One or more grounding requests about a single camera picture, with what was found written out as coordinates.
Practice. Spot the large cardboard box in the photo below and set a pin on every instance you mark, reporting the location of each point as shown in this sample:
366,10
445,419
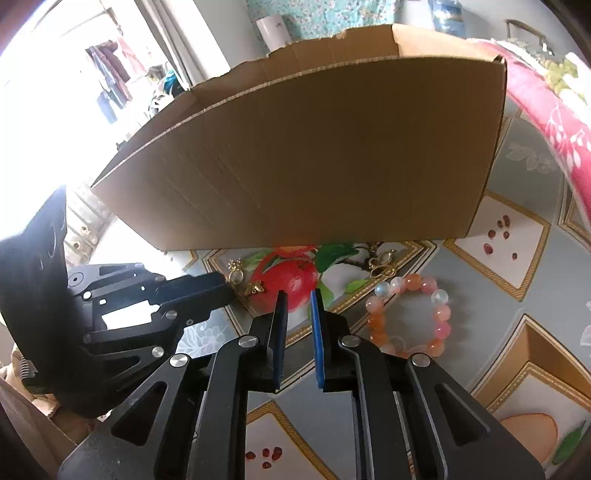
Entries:
323,161

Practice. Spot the wooden chair frame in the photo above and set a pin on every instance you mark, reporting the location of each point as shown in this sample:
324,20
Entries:
526,25

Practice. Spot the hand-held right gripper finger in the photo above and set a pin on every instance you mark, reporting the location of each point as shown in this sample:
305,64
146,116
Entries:
194,286
198,310

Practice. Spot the teal floral wall cloth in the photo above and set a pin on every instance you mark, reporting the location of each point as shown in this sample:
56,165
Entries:
323,16

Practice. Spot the blue water jug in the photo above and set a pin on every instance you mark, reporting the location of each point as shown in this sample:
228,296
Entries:
445,14

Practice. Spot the grey curtain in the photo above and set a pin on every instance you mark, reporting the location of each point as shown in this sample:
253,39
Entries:
184,37

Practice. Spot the pale rolled mat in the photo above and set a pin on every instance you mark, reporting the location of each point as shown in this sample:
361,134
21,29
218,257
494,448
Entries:
273,32

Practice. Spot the row of hanging clothes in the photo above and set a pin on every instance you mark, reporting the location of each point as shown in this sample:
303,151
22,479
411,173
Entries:
113,64

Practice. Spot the clutter pile of bags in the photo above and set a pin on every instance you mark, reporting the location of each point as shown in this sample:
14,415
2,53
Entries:
166,83

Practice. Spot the gold clasp charm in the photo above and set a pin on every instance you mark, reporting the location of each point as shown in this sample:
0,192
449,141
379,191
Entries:
375,264

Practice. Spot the green patterned quilt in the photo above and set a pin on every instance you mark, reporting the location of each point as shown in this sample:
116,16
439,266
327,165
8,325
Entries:
561,71

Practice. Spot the gold earring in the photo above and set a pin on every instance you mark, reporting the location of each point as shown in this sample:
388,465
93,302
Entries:
255,287

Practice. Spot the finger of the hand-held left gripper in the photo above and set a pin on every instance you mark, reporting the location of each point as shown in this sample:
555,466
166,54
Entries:
317,341
278,341

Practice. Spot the pink floral blanket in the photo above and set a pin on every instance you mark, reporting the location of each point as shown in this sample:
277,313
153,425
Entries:
545,106

